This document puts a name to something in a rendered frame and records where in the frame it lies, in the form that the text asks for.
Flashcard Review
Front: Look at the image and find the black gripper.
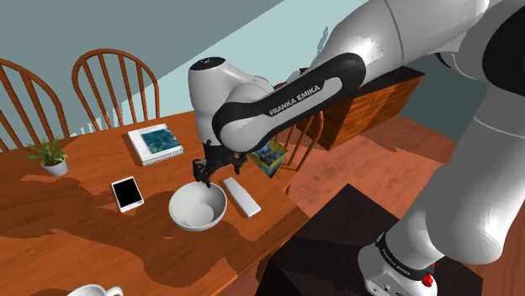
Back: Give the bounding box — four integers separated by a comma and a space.
192, 139, 250, 189

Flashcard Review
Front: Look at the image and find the white remote control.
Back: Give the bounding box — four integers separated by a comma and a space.
222, 176, 263, 219

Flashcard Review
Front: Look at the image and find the white bowl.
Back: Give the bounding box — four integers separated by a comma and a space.
168, 181, 228, 233

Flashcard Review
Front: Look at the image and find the colourful blue and yellow box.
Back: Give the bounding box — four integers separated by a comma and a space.
248, 140, 289, 179

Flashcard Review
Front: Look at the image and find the white book with blue cover picture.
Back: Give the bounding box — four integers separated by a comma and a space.
126, 123, 185, 167

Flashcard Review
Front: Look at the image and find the white tablet with black screen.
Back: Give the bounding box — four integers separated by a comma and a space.
110, 176, 146, 214

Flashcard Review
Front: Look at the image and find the wooden spindle-back chair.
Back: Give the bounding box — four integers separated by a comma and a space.
72, 48, 162, 133
272, 109, 325, 196
0, 58, 72, 153

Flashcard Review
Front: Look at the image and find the dark robot stand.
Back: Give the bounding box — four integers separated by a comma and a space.
255, 182, 485, 296

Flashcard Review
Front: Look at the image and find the wooden chest of drawers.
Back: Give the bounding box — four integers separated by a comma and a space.
296, 65, 426, 152

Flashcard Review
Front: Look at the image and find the wooden dining table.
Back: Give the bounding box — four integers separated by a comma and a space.
0, 109, 311, 296

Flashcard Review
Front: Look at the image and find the green plant in white pot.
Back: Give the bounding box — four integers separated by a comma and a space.
22, 136, 70, 177

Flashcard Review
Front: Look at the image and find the white cup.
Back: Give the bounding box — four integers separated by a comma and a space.
65, 283, 125, 296

